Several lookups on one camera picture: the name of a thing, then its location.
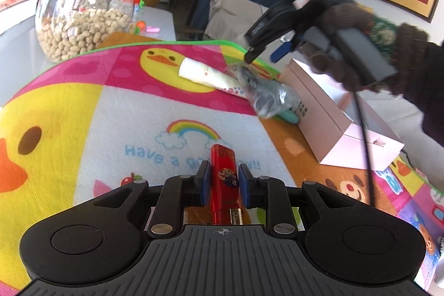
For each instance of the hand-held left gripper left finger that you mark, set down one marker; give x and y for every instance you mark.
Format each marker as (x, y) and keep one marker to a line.
(202, 180)

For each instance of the red patterned lighter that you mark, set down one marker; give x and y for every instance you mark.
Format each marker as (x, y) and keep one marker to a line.
(225, 174)

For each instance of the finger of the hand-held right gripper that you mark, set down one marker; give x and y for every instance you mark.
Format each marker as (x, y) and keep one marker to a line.
(282, 49)
(274, 22)

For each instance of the person's right forearm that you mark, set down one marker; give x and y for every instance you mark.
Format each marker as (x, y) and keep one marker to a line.
(433, 91)

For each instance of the pink stick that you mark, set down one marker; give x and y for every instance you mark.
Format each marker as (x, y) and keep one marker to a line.
(153, 29)

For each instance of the pink cardboard box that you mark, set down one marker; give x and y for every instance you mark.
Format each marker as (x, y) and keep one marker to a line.
(322, 119)

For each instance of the person's right hand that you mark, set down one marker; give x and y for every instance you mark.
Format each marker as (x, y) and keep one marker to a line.
(409, 53)

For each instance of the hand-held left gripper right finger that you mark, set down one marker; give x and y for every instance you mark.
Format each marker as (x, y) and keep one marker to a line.
(245, 185)

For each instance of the glass jar of peanuts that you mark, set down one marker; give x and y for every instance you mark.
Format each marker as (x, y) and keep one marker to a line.
(83, 25)

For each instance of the colourful cartoon play mat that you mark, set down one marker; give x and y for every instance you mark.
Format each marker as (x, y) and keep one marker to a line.
(104, 108)

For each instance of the teal plastic item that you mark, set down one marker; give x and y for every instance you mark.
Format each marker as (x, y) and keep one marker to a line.
(289, 116)

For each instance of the clear plastic bag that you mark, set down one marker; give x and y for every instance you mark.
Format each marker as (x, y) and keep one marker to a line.
(265, 95)

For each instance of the white tube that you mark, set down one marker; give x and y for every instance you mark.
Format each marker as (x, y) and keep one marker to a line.
(204, 74)

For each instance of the orange green small toy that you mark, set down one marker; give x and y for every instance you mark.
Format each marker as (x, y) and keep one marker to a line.
(139, 27)

